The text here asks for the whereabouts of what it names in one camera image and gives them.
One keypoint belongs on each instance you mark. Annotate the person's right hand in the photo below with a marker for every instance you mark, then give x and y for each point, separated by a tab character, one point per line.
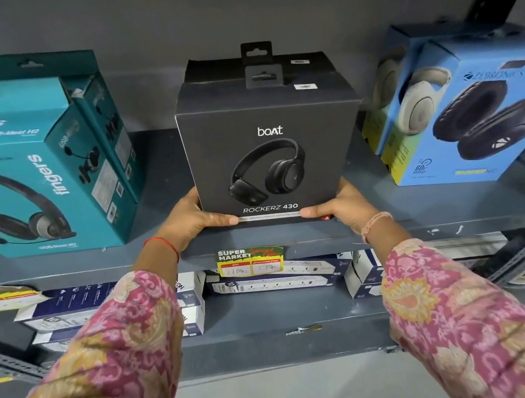
349	209

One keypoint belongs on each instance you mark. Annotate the person's left hand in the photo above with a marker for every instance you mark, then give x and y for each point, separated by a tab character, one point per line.
186	224

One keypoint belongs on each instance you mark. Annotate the grey metal shelf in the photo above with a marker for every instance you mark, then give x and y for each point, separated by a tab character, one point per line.
420	210

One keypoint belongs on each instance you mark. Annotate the blue headphone box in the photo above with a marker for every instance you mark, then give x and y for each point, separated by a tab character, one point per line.
438	172
396	41

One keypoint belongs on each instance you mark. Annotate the person's left forearm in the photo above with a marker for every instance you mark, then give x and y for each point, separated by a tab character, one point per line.
153	264

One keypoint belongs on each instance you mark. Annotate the person's right forearm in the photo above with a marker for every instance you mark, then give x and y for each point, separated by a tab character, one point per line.
394	239

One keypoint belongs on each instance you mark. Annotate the grey metal shelf board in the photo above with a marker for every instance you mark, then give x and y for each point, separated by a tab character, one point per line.
272	315

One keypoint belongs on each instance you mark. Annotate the red thread wristband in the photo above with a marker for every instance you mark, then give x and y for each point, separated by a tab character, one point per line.
167	245

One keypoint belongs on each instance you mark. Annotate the navy white power strip box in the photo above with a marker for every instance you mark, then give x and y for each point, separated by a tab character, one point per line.
74	300
55	341
318	264
363	275
267	286

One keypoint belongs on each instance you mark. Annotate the yellow red price tag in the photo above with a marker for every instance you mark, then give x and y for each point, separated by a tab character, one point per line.
250	261
3	297

